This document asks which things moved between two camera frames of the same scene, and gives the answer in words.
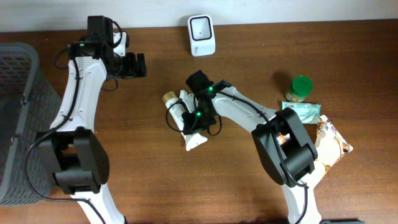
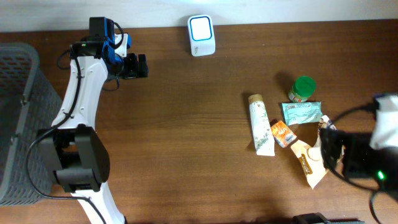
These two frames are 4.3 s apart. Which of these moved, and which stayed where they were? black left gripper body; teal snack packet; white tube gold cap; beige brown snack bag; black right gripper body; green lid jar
Moved: white tube gold cap; black right gripper body
Stayed: teal snack packet; green lid jar; black left gripper body; beige brown snack bag
